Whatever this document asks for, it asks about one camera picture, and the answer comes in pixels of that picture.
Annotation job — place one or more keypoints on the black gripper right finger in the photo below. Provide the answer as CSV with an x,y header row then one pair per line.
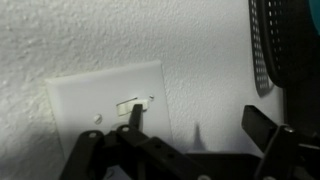
x,y
286,150

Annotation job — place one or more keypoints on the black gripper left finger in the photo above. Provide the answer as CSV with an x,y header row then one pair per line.
x,y
133,153

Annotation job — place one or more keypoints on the white toggle switch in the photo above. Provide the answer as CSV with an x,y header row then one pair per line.
x,y
125,108

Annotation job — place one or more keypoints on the silver plate screw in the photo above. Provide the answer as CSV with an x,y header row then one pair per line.
x,y
97,118
151,97

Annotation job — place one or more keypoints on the black perforated metal chair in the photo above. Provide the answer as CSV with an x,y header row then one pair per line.
x,y
290,50

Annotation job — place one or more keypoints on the teal pillow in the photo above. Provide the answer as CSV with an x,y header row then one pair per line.
x,y
316,13

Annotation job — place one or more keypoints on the white double switch plate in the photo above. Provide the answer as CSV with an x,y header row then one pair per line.
x,y
83,96

